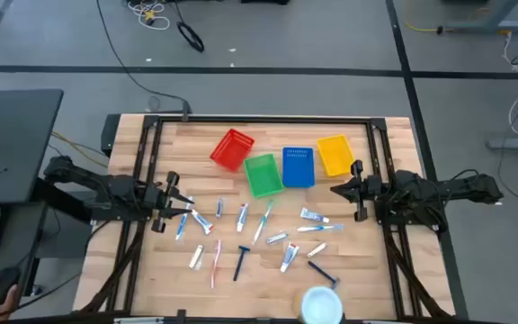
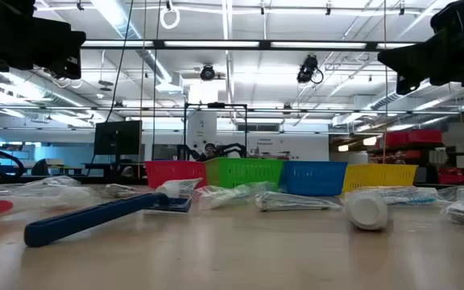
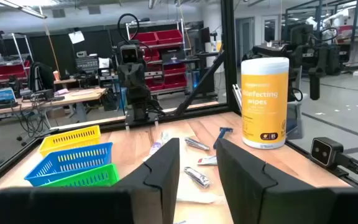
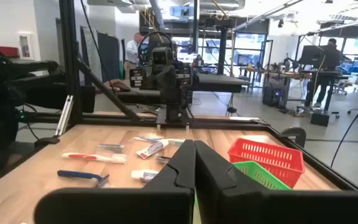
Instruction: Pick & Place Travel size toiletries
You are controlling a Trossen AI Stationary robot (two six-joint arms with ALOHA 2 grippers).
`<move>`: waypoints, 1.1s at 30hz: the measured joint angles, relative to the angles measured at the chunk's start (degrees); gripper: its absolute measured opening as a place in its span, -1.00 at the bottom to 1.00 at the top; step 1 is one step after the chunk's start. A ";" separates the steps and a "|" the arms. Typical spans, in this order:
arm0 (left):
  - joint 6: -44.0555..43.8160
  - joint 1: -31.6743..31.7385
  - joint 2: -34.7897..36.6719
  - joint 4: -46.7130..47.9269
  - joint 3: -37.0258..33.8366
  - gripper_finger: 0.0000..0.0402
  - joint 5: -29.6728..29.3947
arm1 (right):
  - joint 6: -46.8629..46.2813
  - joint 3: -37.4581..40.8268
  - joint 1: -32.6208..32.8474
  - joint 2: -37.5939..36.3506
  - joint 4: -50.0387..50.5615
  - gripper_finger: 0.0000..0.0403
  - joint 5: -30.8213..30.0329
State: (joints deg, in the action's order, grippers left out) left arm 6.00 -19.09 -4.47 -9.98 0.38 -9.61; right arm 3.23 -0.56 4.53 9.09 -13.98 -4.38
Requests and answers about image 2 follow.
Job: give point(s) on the black background robot arms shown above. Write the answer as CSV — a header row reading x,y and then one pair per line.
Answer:
x,y
232,149

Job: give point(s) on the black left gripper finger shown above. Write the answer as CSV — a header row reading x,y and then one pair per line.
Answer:
x,y
69,50

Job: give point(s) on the red plastic basket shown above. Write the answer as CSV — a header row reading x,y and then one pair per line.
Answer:
x,y
171,173

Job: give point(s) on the black overhead frame beam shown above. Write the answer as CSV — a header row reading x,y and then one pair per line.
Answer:
x,y
264,44

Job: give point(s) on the white striped toothpaste tube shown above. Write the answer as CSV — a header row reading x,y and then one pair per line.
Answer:
x,y
175,188

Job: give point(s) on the yellow plastic basket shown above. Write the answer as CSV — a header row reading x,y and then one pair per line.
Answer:
x,y
381,177

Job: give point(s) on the black monitor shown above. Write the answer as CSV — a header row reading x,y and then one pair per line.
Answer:
x,y
117,137

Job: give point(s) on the green plastic basket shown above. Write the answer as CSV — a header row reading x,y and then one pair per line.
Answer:
x,y
244,173

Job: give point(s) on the red storage bins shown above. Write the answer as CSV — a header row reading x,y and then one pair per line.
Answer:
x,y
413,137

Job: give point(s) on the black station frame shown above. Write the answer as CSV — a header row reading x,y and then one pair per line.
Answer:
x,y
185,129

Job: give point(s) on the dark office chair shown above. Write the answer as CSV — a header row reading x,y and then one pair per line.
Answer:
x,y
39,168

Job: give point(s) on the teal toothbrush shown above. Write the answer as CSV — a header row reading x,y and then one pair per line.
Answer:
x,y
220,198

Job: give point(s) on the black round ceiling camera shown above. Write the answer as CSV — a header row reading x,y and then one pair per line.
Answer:
x,y
207,73

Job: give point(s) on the blue disposable razor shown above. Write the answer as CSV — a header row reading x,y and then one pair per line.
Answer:
x,y
87,219

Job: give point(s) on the white plastic bottle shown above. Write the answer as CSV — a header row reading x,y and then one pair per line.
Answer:
x,y
367,211

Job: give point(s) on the blue plastic basket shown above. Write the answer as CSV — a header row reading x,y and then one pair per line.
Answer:
x,y
312,179

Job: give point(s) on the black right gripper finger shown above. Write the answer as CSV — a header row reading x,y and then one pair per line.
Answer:
x,y
408,85
409,58

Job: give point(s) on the black table edge frame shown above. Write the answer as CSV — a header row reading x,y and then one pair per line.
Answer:
x,y
75,179

